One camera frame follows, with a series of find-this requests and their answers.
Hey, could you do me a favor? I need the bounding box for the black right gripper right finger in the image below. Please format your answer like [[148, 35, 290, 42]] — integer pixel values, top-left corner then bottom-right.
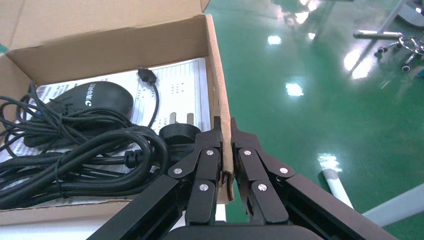
[[229, 117, 296, 225]]

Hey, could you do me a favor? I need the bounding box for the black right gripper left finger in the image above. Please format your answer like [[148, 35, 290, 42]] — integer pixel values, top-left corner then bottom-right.
[[167, 115, 223, 227]]

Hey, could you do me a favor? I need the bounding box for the brown cardboard storage box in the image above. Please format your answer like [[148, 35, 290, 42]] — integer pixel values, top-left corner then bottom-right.
[[0, 0, 237, 227]]

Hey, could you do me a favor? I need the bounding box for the white printed paper manual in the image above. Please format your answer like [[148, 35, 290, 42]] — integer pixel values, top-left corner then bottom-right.
[[0, 57, 213, 209]]

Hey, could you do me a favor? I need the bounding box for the black computer mouse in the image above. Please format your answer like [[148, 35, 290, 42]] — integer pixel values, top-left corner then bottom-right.
[[23, 80, 135, 149]]

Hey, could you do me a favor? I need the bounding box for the chrome chair wheel base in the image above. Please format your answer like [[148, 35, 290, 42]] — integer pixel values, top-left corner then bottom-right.
[[373, 34, 424, 73]]

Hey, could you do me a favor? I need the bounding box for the thick black power cord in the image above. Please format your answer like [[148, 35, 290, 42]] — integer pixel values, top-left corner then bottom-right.
[[0, 112, 204, 210]]

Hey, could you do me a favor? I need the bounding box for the white work table frame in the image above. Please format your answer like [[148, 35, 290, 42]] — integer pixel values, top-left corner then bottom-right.
[[322, 168, 424, 228]]

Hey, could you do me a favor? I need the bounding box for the thin black mouse cable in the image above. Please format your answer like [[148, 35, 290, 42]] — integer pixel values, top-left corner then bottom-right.
[[0, 67, 161, 160]]

